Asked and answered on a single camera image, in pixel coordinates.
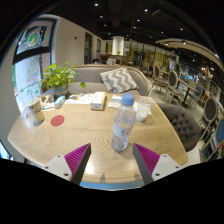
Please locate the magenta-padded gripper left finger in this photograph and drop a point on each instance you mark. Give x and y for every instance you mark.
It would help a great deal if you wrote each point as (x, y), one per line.
(77, 158)

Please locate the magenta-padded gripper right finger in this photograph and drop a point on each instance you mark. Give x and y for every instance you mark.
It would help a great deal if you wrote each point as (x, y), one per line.
(146, 158)

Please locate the clear blue-capped water bottle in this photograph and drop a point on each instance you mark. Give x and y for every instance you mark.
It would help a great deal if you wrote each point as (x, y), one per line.
(123, 125)

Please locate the flat round red coaster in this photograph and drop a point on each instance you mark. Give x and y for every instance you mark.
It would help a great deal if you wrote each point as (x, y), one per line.
(57, 120)

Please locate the grey tufted chair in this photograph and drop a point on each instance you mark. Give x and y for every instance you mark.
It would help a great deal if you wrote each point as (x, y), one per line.
(181, 125)

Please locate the clear plastic cup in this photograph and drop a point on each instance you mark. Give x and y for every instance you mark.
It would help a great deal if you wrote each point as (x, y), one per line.
(144, 109)

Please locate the small teal box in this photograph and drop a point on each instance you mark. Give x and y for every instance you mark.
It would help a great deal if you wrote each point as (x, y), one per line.
(59, 101)

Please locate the printed paper leaflets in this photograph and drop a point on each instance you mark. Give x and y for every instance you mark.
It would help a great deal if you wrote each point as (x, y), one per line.
(80, 98)

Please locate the white tissue box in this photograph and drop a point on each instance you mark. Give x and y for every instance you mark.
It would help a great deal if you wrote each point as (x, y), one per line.
(97, 101)

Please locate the white mug with lettering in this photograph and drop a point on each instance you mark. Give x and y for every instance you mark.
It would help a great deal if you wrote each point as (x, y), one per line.
(36, 110)

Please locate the group of dining chairs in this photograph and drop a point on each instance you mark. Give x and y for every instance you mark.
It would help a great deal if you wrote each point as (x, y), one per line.
(206, 110)

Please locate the grey chevron cushion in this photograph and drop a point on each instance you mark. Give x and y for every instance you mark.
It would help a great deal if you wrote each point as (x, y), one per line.
(118, 80)

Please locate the green potted plant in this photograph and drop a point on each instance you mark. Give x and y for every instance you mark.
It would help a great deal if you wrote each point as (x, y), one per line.
(59, 76)

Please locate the grey curved sofa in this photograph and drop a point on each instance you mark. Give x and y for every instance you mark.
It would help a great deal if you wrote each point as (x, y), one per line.
(90, 75)

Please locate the large decorated window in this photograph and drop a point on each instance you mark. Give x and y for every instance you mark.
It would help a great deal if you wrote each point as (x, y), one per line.
(31, 66)

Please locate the person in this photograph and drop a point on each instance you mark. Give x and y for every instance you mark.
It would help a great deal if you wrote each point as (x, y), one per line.
(102, 58)

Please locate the group of ceiling lights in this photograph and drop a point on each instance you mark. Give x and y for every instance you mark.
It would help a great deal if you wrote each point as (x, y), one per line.
(145, 10)

